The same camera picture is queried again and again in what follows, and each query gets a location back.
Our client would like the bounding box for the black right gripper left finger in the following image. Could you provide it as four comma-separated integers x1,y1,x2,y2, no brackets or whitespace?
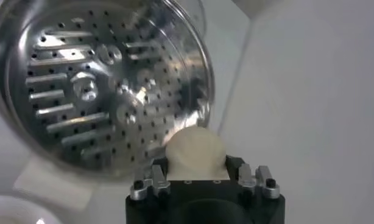
130,156,172,201

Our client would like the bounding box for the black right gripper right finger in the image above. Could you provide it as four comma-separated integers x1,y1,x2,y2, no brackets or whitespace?
225,155,281,200

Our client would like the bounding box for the white steamed baozi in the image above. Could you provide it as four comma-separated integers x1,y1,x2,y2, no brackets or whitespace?
164,126,231,181

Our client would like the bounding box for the glass lid with cream handle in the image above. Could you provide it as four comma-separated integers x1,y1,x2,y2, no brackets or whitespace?
162,0,208,42

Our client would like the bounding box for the perforated stainless steel steamer basket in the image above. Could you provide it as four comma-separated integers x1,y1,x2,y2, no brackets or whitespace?
0,0,215,180

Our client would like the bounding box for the cream electric cooker base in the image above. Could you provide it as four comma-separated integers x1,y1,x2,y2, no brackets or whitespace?
12,152,96,212

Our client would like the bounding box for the white round plate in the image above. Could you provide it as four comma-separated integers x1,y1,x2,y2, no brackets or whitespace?
0,194,65,224

